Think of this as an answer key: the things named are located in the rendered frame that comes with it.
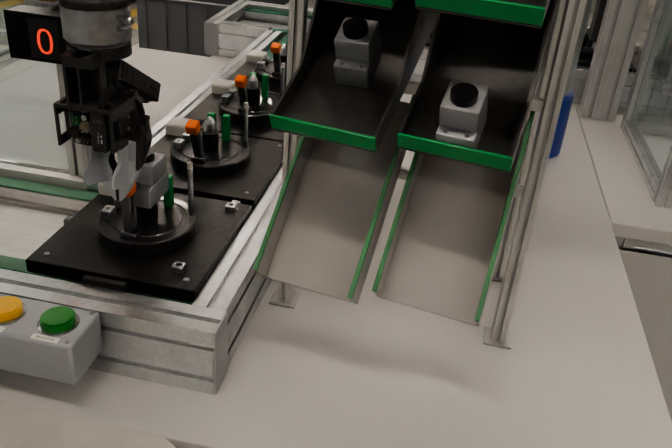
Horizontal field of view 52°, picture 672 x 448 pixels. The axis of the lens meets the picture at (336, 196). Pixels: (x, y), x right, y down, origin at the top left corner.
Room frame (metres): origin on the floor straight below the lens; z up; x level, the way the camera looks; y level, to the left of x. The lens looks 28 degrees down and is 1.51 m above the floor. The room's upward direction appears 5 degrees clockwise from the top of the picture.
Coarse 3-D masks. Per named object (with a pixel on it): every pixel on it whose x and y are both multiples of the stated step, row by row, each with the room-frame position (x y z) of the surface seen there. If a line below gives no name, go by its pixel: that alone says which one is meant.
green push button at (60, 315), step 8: (48, 312) 0.65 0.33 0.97; (56, 312) 0.65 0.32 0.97; (64, 312) 0.65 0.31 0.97; (72, 312) 0.65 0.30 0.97; (40, 320) 0.63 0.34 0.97; (48, 320) 0.63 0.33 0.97; (56, 320) 0.63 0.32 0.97; (64, 320) 0.63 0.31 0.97; (72, 320) 0.64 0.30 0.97; (48, 328) 0.62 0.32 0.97; (56, 328) 0.62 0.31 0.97; (64, 328) 0.63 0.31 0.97
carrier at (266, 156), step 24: (168, 144) 1.15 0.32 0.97; (216, 144) 1.09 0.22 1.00; (240, 144) 1.13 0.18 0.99; (264, 144) 1.19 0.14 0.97; (168, 168) 1.05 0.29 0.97; (216, 168) 1.04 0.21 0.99; (240, 168) 1.07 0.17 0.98; (264, 168) 1.08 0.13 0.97; (216, 192) 0.98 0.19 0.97; (240, 192) 0.99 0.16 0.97; (264, 192) 1.02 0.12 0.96
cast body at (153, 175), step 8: (152, 152) 0.85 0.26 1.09; (152, 160) 0.85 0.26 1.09; (160, 160) 0.85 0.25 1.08; (144, 168) 0.83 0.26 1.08; (152, 168) 0.83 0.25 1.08; (160, 168) 0.85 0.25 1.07; (144, 176) 0.83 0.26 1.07; (152, 176) 0.83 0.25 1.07; (160, 176) 0.85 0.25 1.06; (168, 176) 0.88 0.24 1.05; (144, 184) 0.83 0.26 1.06; (152, 184) 0.83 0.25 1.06; (160, 184) 0.85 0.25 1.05; (168, 184) 0.88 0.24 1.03; (136, 192) 0.82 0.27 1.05; (144, 192) 0.82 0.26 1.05; (152, 192) 0.82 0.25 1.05; (160, 192) 0.85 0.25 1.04; (136, 200) 0.82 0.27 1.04; (144, 200) 0.82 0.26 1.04; (152, 200) 0.82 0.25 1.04
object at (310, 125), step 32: (320, 0) 0.86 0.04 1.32; (320, 32) 0.87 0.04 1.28; (384, 32) 0.90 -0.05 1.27; (416, 32) 0.82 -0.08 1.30; (320, 64) 0.85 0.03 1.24; (384, 64) 0.84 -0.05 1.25; (416, 64) 0.84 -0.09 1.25; (288, 96) 0.78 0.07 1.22; (320, 96) 0.80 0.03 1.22; (352, 96) 0.79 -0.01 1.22; (384, 96) 0.79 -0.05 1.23; (288, 128) 0.74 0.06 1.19; (320, 128) 0.72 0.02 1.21; (352, 128) 0.74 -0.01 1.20; (384, 128) 0.73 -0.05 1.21
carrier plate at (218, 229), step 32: (96, 224) 0.85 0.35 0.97; (224, 224) 0.88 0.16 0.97; (32, 256) 0.76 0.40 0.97; (64, 256) 0.77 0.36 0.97; (96, 256) 0.77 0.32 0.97; (128, 256) 0.78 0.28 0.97; (160, 256) 0.79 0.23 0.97; (192, 256) 0.79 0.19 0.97; (128, 288) 0.73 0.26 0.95; (160, 288) 0.72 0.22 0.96; (192, 288) 0.72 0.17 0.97
